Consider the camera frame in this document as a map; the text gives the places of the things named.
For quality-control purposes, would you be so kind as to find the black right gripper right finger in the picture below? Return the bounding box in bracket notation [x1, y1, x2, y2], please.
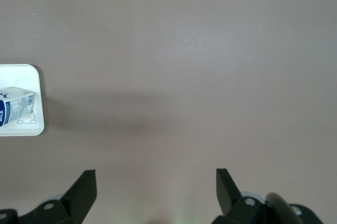
[212, 168, 269, 224]

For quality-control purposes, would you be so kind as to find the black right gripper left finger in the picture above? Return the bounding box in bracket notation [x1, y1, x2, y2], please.
[17, 170, 97, 224]

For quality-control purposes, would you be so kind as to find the blue white milk carton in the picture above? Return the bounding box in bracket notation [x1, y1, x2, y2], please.
[0, 86, 35, 128]

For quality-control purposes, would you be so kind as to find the cream rabbit print tray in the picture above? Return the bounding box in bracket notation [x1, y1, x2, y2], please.
[0, 64, 45, 137]

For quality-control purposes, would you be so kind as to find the brown table mat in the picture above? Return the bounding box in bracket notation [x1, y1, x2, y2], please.
[0, 0, 337, 224]

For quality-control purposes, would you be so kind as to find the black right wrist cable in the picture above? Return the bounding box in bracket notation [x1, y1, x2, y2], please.
[264, 191, 308, 224]

